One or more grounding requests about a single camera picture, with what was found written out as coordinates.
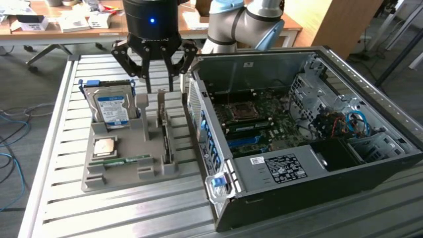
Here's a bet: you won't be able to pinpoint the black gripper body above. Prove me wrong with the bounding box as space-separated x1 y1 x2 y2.
122 0 183 60

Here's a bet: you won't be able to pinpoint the black graphics card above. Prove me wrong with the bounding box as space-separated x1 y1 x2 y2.
156 88 174 166

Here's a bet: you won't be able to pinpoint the white booklet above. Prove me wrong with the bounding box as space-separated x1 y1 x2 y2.
182 11 211 31

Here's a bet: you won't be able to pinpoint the small white printed box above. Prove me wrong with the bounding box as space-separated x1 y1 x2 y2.
88 12 112 29

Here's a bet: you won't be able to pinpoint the brown cardboard box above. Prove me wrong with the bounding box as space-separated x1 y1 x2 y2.
195 0 212 17

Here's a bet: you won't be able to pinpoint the hard disk with blue carrier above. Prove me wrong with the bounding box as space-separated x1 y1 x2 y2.
78 76 142 129

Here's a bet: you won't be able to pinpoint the flat white box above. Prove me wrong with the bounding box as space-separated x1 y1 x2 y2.
59 13 91 33

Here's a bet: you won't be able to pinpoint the white box with black lid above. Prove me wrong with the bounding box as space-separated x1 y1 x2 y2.
15 14 49 32

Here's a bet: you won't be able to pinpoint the grey parts rack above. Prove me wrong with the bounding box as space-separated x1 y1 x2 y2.
80 93 182 193

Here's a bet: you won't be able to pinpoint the CPU chip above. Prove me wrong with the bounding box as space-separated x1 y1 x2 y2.
92 138 119 157

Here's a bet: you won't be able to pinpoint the long black expansion slot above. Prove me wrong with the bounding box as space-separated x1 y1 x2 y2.
227 130 262 140

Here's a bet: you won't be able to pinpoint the blue expansion slot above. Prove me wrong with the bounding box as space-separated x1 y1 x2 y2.
227 137 260 149

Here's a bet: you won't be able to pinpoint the stack of papers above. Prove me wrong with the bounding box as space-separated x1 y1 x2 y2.
0 0 37 16

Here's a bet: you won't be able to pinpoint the green motherboard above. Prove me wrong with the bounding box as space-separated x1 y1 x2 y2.
211 89 311 158

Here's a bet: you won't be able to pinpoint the perforated metal drive cage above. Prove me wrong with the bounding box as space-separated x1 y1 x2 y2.
288 71 334 124

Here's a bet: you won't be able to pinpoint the green RAM stick with label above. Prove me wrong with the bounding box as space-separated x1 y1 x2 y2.
88 155 151 166

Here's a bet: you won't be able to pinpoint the wooden partition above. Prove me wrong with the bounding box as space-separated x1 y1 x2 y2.
283 0 386 60

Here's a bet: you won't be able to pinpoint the grey power supply unit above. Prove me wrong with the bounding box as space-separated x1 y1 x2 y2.
227 145 330 194

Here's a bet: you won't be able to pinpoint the blue case release latch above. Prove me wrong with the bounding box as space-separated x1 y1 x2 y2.
211 175 226 189

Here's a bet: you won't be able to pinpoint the open black PC case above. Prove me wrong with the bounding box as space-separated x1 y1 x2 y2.
180 45 423 233

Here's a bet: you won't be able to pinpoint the metal disk bay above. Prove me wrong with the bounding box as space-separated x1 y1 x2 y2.
347 132 406 164

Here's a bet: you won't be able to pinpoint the wooden desk with white frame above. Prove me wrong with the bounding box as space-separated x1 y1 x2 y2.
0 0 126 72
120 0 303 54

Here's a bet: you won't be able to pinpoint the grey floor cable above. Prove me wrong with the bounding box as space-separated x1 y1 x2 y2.
0 103 56 119

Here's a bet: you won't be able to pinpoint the blue floor cable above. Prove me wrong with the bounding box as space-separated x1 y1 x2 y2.
0 113 31 148
0 152 27 212

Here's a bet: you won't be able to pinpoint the red and orange wires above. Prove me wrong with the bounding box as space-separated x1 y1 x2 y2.
332 116 348 137

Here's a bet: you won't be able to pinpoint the blue data wire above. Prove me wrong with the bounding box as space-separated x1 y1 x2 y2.
346 110 371 137

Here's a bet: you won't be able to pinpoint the white desk frame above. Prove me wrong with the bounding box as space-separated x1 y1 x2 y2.
363 0 423 70

